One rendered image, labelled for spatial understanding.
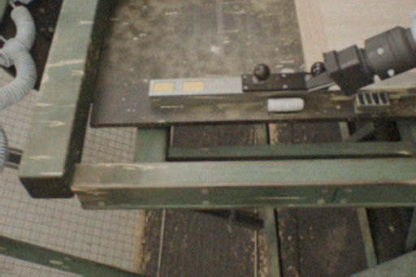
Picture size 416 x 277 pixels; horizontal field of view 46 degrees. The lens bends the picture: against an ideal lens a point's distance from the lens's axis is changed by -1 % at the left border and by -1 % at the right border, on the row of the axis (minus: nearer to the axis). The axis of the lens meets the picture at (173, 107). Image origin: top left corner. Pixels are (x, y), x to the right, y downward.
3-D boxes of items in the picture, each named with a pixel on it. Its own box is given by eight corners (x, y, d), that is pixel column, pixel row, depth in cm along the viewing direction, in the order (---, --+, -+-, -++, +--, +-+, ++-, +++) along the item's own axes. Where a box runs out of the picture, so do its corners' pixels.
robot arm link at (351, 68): (326, 78, 92) (388, 52, 86) (318, 41, 98) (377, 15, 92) (352, 110, 100) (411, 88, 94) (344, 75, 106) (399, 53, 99)
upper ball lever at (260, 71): (266, 89, 115) (272, 79, 101) (250, 90, 115) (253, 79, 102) (266, 74, 115) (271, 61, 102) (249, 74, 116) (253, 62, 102)
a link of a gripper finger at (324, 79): (306, 81, 103) (334, 70, 100) (309, 93, 101) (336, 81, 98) (303, 77, 102) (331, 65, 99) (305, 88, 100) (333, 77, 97)
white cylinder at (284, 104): (268, 114, 114) (302, 113, 113) (269, 106, 112) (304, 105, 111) (266, 104, 116) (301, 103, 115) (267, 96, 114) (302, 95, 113)
